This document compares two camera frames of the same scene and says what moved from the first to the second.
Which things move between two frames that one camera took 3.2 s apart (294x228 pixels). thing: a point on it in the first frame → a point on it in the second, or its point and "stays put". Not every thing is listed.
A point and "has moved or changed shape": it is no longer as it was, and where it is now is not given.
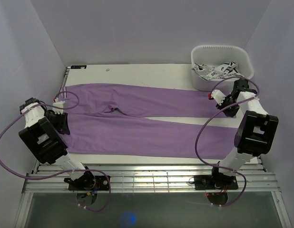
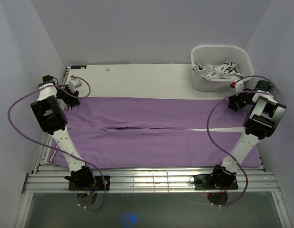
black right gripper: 230,114 → 234,99
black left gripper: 64,129 → 74,102
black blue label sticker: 78,67 stays put
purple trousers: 103,118 has moved or changed shape
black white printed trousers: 227,70 stays put
